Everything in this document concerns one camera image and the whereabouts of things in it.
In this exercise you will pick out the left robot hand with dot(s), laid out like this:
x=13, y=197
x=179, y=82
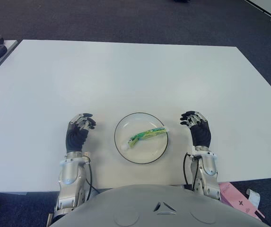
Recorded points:
x=75, y=139

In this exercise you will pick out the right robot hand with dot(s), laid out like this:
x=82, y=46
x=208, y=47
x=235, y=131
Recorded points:
x=200, y=134

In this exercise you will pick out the green toothpaste tube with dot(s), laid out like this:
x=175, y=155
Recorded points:
x=144, y=135

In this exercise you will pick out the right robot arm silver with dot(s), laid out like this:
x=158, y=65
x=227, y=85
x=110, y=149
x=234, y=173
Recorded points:
x=207, y=172

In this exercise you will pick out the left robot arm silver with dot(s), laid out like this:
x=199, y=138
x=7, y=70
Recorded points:
x=70, y=175

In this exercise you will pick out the white plate black rim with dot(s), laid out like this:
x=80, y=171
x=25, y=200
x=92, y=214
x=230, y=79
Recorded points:
x=147, y=151

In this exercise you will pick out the pink cardboard box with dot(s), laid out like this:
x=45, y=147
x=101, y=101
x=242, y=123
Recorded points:
x=237, y=198

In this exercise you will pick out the grey robot torso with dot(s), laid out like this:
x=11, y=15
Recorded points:
x=149, y=208

